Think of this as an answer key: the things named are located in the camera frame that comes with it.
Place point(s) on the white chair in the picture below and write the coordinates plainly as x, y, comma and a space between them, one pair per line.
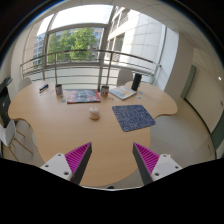
8, 136
124, 76
23, 83

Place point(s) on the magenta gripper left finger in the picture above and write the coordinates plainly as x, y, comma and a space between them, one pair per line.
70, 166

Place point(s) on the dark monitor left edge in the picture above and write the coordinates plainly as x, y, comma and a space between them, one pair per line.
5, 100

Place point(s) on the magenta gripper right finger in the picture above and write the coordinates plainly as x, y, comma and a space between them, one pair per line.
153, 166

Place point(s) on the black cylindrical speaker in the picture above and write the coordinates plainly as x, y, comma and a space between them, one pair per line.
136, 81

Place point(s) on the green door right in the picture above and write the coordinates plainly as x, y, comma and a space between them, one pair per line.
188, 82

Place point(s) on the left patterned cup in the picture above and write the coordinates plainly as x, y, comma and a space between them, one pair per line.
59, 89

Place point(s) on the metal balcony railing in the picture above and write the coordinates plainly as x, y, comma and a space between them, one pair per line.
86, 68

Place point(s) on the white chair far right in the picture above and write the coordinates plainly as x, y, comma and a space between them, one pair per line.
124, 76

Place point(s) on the red blue magazine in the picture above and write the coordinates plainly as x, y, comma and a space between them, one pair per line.
83, 96

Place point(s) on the light blue open book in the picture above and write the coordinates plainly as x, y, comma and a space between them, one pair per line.
122, 92

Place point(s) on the white chair far left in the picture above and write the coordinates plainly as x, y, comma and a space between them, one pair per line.
23, 83

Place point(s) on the blue patterned mouse pad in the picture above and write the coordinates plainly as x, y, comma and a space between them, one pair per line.
133, 117

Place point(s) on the white chair left front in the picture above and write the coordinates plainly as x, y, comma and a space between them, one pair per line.
8, 136

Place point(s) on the dark blue stapler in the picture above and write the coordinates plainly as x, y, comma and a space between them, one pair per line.
43, 88

